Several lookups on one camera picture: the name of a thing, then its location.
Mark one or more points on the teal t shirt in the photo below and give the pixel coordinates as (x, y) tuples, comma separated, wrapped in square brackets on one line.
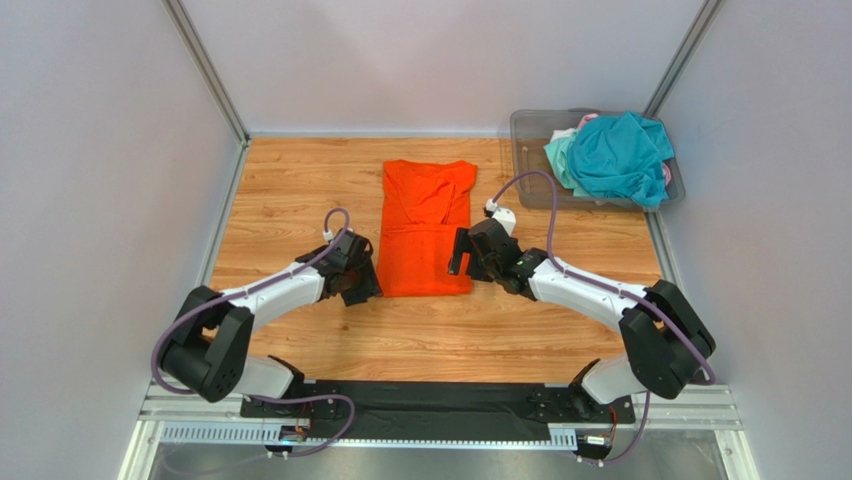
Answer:
[(622, 156)]

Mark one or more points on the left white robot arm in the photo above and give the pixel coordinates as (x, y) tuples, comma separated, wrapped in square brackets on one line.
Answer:
[(206, 350)]

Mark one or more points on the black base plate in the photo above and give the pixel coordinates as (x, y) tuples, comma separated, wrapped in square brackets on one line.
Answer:
[(411, 411)]

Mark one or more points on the mint green t shirt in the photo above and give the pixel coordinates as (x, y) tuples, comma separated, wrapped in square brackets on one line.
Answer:
[(557, 152)]

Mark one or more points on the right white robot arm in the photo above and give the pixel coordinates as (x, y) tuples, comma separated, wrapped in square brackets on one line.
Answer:
[(666, 344)]

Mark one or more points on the aluminium frame rail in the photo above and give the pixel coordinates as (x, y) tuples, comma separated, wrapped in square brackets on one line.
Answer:
[(168, 417)]

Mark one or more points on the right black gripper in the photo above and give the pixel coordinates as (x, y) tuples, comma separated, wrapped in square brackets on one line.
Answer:
[(462, 249)]

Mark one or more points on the clear plastic bin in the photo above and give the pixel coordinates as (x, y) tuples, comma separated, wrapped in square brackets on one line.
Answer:
[(530, 131)]

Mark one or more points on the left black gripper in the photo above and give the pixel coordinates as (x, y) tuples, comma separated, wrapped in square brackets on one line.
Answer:
[(371, 284)]

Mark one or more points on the orange t shirt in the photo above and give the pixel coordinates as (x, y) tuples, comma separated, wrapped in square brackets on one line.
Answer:
[(424, 205)]

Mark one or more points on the pink garment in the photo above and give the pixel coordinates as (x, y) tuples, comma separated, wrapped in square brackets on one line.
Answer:
[(586, 119)]

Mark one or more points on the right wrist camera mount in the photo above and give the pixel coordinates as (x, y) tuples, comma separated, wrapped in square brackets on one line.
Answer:
[(504, 216)]

